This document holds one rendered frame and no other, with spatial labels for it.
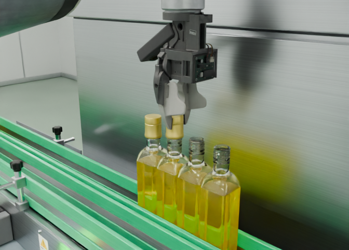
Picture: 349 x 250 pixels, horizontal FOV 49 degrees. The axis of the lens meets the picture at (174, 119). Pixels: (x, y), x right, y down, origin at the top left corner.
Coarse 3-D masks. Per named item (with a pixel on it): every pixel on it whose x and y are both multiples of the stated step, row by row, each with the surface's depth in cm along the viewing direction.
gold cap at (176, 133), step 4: (172, 116) 73; (176, 116) 73; (180, 116) 73; (172, 120) 72; (176, 120) 72; (180, 120) 72; (172, 124) 72; (176, 124) 72; (180, 124) 73; (172, 128) 73; (176, 128) 73; (180, 128) 73; (168, 132) 73; (172, 132) 73; (176, 132) 73; (180, 132) 73; (168, 136) 73; (172, 136) 73; (176, 136) 73; (180, 136) 73
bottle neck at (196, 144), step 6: (192, 138) 71; (198, 138) 72; (192, 144) 70; (198, 144) 70; (204, 144) 70; (192, 150) 70; (198, 150) 70; (192, 156) 71; (198, 156) 70; (192, 162) 71; (198, 162) 71
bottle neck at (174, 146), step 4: (168, 140) 74; (172, 140) 74; (176, 140) 74; (180, 140) 74; (168, 144) 75; (172, 144) 74; (176, 144) 74; (180, 144) 75; (168, 148) 75; (172, 148) 74; (176, 148) 74; (180, 148) 75; (168, 152) 75; (172, 152) 74; (176, 152) 74; (180, 152) 75; (172, 156) 75; (176, 156) 75
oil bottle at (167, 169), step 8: (160, 160) 76; (168, 160) 74; (176, 160) 74; (184, 160) 75; (160, 168) 76; (168, 168) 74; (176, 168) 74; (160, 176) 76; (168, 176) 74; (176, 176) 74; (160, 184) 77; (168, 184) 75; (176, 184) 74; (160, 192) 77; (168, 192) 76; (176, 192) 75; (160, 200) 78; (168, 200) 76; (176, 200) 75; (160, 208) 78; (168, 208) 77; (176, 208) 76; (160, 216) 79; (168, 216) 77; (176, 216) 76; (176, 224) 77
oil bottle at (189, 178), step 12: (180, 168) 73; (192, 168) 71; (204, 168) 71; (180, 180) 72; (192, 180) 70; (180, 192) 73; (192, 192) 71; (180, 204) 74; (192, 204) 71; (180, 216) 75; (192, 216) 72; (192, 228) 73
